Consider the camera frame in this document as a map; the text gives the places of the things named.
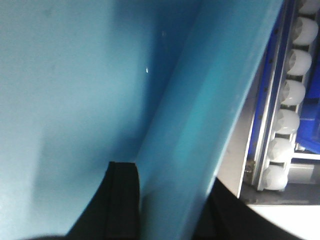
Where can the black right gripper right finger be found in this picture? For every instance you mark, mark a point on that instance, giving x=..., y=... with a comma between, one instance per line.
x=256, y=215

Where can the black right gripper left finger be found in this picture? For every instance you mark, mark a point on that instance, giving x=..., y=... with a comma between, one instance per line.
x=113, y=213

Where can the light blue plastic box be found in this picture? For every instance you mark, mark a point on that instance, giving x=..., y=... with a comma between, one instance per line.
x=160, y=83

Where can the steel flow rack shelf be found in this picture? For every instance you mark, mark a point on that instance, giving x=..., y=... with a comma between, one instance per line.
x=237, y=167

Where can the blue storage bin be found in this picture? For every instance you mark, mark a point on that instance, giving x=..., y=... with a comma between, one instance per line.
x=308, y=135

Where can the white roller track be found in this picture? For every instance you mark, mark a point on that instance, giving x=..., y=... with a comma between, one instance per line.
x=277, y=158

